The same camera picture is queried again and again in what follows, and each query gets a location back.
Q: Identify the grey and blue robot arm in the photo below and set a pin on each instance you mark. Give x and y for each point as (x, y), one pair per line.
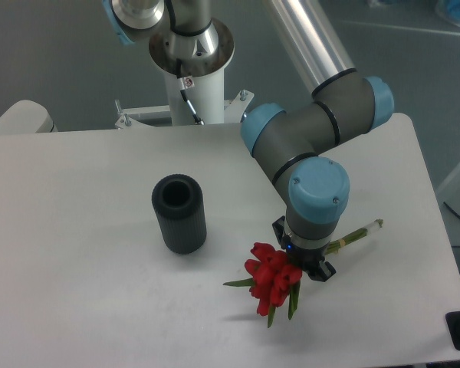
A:
(192, 49)

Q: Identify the black ribbed vase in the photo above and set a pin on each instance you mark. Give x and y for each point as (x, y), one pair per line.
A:
(177, 201)

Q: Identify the blue bag top right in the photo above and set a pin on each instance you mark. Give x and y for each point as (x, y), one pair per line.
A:
(449, 10)

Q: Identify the red tulip bouquet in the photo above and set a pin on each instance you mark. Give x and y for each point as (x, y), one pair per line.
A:
(275, 278)

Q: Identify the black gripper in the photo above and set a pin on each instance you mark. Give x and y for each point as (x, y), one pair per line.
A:
(306, 253)

